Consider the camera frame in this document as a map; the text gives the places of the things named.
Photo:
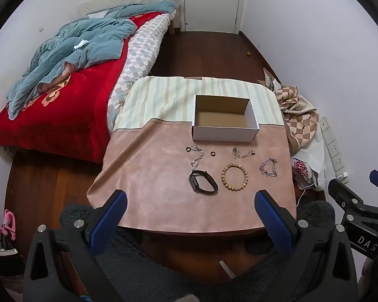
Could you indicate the white door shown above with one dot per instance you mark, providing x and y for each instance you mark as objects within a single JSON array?
[{"x": 211, "y": 3}]

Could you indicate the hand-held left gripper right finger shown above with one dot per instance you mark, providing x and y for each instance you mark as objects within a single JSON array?
[{"x": 272, "y": 221}]

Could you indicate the pink and striped tablecloth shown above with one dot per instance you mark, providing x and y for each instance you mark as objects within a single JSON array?
[{"x": 151, "y": 170}]

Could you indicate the black smart band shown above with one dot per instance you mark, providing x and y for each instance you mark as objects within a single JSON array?
[{"x": 196, "y": 185}]

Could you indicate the brown checkered cloth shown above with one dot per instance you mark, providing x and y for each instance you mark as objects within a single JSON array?
[{"x": 302, "y": 122}]

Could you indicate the white power strip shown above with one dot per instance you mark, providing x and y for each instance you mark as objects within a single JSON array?
[{"x": 334, "y": 151}]

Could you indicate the white charger plug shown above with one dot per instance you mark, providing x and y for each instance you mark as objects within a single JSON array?
[{"x": 343, "y": 176}]

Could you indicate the wooden bed frame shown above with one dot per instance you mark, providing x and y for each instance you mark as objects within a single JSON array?
[{"x": 176, "y": 19}]

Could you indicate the white cardboard box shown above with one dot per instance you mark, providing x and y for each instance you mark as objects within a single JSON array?
[{"x": 223, "y": 122}]

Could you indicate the bed with red blanket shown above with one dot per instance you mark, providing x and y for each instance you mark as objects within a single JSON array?
[{"x": 66, "y": 116}]

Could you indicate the white paper scrap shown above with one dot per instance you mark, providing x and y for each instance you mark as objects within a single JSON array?
[{"x": 80, "y": 44}]

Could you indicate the dark grey fluffy rug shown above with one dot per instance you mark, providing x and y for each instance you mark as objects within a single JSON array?
[{"x": 176, "y": 283}]

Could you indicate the red patterned white bag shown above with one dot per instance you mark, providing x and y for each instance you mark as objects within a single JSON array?
[{"x": 302, "y": 168}]

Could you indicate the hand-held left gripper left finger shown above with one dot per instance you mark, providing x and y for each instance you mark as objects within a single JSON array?
[{"x": 108, "y": 218}]

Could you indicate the grey checkered bedsheet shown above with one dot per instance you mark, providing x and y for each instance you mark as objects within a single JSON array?
[{"x": 138, "y": 56}]

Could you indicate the teal quilt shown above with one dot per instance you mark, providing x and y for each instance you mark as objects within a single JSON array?
[{"x": 82, "y": 31}]

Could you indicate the shoe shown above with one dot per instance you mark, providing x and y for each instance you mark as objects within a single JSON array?
[{"x": 0, "y": 252}]

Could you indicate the white stick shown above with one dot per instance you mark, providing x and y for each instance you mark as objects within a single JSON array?
[{"x": 227, "y": 269}]

